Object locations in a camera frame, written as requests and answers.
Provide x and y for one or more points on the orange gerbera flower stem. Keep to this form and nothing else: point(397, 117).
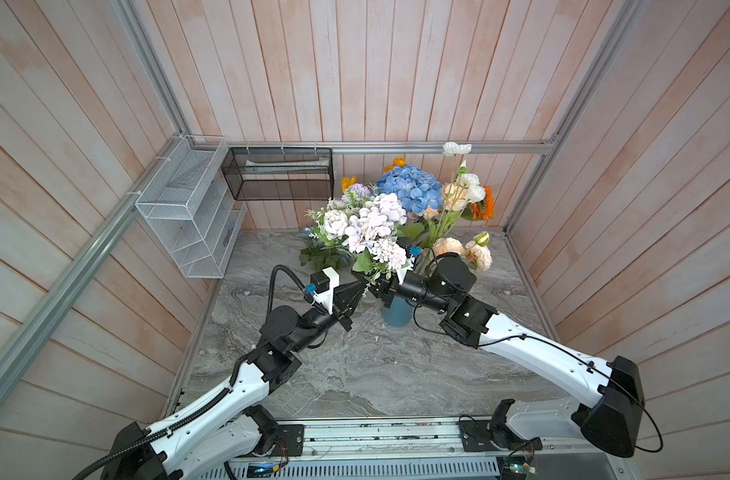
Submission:
point(486, 204)

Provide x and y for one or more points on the white ranunculus stem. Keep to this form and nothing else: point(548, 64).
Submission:
point(463, 197)

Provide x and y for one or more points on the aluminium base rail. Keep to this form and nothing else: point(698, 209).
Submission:
point(391, 448)

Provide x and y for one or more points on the pink white green bouquet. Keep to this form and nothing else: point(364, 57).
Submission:
point(359, 230)

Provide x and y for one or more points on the peach carnation stem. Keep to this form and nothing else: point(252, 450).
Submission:
point(475, 253)

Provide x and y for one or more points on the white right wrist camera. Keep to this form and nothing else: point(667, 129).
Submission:
point(412, 253)

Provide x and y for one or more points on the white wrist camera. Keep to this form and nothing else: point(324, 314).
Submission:
point(320, 292)
point(412, 253)

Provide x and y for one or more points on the teal cylindrical vase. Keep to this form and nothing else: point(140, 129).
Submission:
point(398, 314)

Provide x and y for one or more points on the yellow orange poppy stem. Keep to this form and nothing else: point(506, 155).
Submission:
point(346, 183)

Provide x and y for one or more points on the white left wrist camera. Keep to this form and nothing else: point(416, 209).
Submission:
point(320, 292)

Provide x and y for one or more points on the light blue hydrangea stem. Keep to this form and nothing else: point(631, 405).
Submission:
point(419, 192)

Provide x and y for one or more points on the white wire mesh shelf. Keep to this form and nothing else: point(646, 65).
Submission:
point(188, 205)

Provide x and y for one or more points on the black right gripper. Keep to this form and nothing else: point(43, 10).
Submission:
point(388, 289)

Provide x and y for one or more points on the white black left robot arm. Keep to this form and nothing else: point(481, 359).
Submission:
point(221, 396)

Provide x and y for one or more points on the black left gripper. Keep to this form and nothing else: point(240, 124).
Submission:
point(343, 306)

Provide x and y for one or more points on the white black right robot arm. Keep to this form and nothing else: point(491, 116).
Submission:
point(605, 402)

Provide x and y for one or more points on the aluminium frame rail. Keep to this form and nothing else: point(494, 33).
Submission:
point(533, 147)

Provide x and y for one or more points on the black wire mesh basket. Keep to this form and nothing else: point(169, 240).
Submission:
point(279, 173)

